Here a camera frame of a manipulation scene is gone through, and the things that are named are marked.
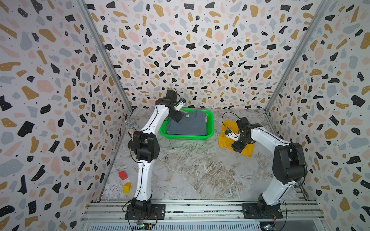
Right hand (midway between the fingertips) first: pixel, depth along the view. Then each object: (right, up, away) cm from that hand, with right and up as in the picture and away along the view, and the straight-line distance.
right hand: (239, 144), depth 95 cm
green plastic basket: (-18, +11, +6) cm, 22 cm away
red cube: (-71, -16, -12) cm, 74 cm away
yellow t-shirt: (-8, +1, +5) cm, 9 cm away
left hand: (-41, +20, +4) cm, 46 cm away
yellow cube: (-67, -22, -15) cm, 72 cm away
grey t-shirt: (-31, +14, +11) cm, 35 cm away
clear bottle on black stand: (-64, +14, -18) cm, 68 cm away
